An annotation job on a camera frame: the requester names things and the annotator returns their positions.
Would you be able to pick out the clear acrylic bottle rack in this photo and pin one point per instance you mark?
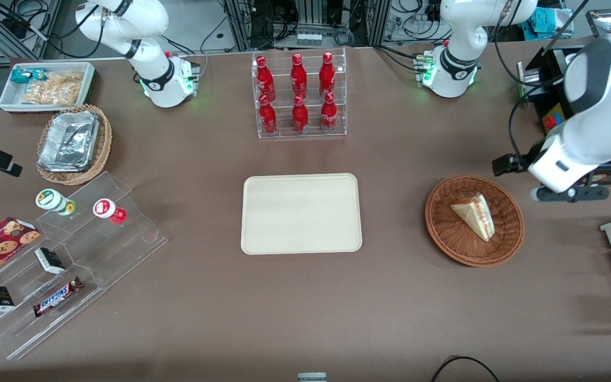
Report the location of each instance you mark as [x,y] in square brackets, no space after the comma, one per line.
[282,101]

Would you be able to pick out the beige rectangular tray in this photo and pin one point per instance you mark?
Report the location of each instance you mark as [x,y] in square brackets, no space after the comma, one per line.
[300,212]

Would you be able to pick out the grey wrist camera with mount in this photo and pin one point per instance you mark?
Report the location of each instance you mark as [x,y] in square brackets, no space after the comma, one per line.
[576,193]

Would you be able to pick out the dark brown round wicker basket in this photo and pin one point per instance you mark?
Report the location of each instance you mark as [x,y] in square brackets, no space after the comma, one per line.
[454,241]

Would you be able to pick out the clear bag of fried snacks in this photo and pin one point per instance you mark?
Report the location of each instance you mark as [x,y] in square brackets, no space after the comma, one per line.
[51,94]
[67,78]

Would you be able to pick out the white power strip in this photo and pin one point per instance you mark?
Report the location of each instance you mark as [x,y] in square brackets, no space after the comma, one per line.
[309,38]

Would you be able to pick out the black food warmer display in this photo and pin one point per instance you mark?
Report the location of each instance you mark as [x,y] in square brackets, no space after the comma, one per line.
[549,71]

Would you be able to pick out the teal snack pack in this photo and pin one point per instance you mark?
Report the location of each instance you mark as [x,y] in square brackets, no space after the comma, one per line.
[22,75]

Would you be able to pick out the clear acrylic stepped shelf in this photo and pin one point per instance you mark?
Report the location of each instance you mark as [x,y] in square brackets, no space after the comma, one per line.
[120,249]

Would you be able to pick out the green lid cup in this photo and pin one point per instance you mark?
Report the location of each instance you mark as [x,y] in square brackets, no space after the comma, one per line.
[51,199]

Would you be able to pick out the stack of foil trays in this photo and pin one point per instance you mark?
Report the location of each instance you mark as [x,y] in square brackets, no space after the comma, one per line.
[69,140]

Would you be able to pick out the red cola bottle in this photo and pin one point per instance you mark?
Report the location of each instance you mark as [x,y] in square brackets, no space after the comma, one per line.
[264,79]
[268,118]
[300,116]
[329,114]
[298,77]
[327,75]

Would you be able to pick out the Snickers bar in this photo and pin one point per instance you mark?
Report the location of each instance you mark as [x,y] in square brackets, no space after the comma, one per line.
[57,297]

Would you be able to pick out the white rectangular bin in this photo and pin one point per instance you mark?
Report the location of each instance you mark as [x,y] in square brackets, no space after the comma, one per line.
[8,101]

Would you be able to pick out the red lid cup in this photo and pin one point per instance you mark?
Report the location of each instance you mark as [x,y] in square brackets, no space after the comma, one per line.
[105,208]

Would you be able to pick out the triangular sandwich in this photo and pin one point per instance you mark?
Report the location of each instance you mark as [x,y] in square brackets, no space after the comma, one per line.
[476,216]

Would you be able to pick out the grey device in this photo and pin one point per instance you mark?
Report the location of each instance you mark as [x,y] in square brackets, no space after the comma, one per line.
[312,378]

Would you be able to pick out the light brown wicker basket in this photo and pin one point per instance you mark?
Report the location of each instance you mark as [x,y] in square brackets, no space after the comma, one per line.
[105,143]

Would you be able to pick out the aluminium frame rack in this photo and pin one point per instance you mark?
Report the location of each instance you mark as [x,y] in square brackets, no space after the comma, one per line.
[239,26]

